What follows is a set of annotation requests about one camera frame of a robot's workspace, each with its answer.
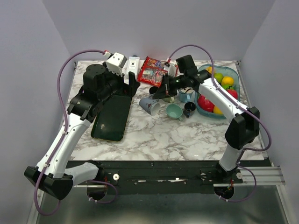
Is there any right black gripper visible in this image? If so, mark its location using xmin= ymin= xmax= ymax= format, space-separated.
xmin=154 ymin=73 xmax=187 ymax=100

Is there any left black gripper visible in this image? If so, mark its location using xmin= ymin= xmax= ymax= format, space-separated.
xmin=98 ymin=62 xmax=141 ymax=101

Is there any grey blue mug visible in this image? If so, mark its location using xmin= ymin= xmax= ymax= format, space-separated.
xmin=139 ymin=95 xmax=161 ymax=116

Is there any light blue mug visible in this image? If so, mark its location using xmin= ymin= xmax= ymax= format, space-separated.
xmin=178 ymin=88 xmax=194 ymax=103

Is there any green teal mug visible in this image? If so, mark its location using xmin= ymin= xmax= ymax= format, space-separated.
xmin=166 ymin=104 xmax=183 ymax=121

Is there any dark blue mug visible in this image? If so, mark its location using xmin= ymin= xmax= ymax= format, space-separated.
xmin=183 ymin=102 xmax=196 ymax=118

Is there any brown striped mug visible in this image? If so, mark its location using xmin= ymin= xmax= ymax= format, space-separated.
xmin=149 ymin=86 xmax=158 ymax=95

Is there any light green mug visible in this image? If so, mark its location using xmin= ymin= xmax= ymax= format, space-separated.
xmin=163 ymin=97 xmax=175 ymax=104

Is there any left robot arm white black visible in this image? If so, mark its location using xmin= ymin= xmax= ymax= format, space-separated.
xmin=24 ymin=63 xmax=140 ymax=200

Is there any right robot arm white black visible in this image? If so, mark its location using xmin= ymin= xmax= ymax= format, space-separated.
xmin=153 ymin=55 xmax=260 ymax=183

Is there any red snack bag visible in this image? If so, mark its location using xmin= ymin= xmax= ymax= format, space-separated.
xmin=137 ymin=56 xmax=167 ymax=87

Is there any white power strip box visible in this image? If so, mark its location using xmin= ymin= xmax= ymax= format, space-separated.
xmin=124 ymin=56 xmax=140 ymax=79

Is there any red dragon fruit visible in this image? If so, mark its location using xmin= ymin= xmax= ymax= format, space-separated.
xmin=197 ymin=95 xmax=214 ymax=112

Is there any dark green tray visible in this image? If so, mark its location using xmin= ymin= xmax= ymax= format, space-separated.
xmin=91 ymin=95 xmax=131 ymax=142

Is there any yellow lemon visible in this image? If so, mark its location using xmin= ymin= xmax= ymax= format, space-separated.
xmin=213 ymin=106 xmax=223 ymax=116

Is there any green lime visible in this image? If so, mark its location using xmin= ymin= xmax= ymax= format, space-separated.
xmin=214 ymin=72 xmax=223 ymax=83

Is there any green apple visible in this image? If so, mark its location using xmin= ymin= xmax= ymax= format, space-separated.
xmin=222 ymin=84 xmax=235 ymax=91

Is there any yellow orange fruit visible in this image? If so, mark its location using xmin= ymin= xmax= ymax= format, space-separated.
xmin=221 ymin=76 xmax=234 ymax=86

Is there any teal plastic fruit bowl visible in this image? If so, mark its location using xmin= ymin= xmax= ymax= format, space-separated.
xmin=194 ymin=66 xmax=240 ymax=119

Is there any red apple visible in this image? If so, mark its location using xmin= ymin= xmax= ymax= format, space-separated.
xmin=227 ymin=89 xmax=238 ymax=99

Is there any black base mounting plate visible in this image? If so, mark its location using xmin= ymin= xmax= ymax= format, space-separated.
xmin=70 ymin=160 xmax=243 ymax=195

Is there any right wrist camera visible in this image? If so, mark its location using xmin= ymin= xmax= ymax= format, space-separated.
xmin=164 ymin=62 xmax=178 ymax=77

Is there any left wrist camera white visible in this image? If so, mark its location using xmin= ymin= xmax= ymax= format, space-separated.
xmin=103 ymin=50 xmax=128 ymax=77

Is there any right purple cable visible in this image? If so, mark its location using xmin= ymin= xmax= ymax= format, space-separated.
xmin=166 ymin=44 xmax=272 ymax=203

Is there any purple cable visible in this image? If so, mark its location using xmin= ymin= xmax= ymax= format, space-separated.
xmin=166 ymin=44 xmax=272 ymax=203
xmin=34 ymin=49 xmax=118 ymax=216

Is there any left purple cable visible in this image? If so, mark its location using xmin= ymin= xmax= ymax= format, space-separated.
xmin=34 ymin=49 xmax=118 ymax=216

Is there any aluminium rail frame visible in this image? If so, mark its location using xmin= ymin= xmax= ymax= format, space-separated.
xmin=28 ymin=159 xmax=290 ymax=224

